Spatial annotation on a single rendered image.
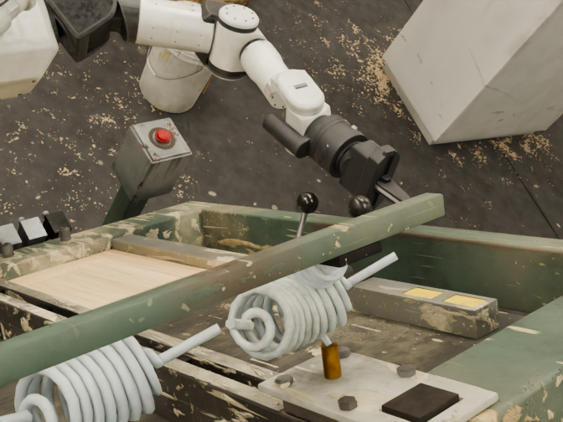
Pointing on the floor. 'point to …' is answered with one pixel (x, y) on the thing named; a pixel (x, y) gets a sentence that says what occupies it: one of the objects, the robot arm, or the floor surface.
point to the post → (123, 208)
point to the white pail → (173, 78)
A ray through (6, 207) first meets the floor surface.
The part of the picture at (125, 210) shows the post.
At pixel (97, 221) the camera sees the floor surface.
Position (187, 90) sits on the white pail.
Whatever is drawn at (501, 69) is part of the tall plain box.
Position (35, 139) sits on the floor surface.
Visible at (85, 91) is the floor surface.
